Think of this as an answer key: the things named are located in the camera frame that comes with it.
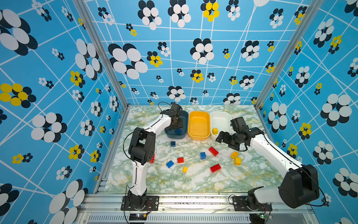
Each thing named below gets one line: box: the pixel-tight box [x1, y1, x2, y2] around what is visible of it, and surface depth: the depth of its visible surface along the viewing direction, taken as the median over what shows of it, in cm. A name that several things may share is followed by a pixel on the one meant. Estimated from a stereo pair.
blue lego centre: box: [199, 152, 207, 160], surface depth 91 cm
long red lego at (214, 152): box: [208, 146, 220, 157], surface depth 94 cm
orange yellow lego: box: [230, 150, 240, 160], surface depth 93 cm
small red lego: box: [177, 157, 185, 164], surface depth 91 cm
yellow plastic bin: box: [187, 111, 211, 141], surface depth 107 cm
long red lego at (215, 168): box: [209, 163, 222, 174], surface depth 86 cm
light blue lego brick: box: [165, 160, 175, 169], surface depth 90 cm
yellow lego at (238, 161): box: [234, 156, 242, 167], surface depth 88 cm
